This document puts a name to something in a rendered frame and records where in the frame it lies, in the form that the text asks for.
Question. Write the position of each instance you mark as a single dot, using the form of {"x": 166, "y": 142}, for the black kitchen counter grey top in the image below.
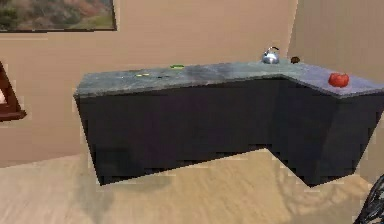
{"x": 186, "y": 133}

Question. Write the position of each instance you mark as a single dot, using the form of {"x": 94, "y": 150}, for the green flat item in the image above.
{"x": 177, "y": 66}

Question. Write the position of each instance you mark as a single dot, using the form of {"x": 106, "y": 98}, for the yellow-green flat item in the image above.
{"x": 142, "y": 75}

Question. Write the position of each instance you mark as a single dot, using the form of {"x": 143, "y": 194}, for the silver kettle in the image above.
{"x": 270, "y": 56}

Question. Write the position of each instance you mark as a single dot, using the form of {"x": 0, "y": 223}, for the small dark brown lump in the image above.
{"x": 295, "y": 59}

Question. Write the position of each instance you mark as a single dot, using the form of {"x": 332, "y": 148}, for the red tomato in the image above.
{"x": 338, "y": 80}

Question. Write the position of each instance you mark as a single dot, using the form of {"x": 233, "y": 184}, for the framed landscape picture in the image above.
{"x": 56, "y": 13}

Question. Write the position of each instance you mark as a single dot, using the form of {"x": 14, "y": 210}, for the dark red wooden frame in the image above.
{"x": 8, "y": 103}

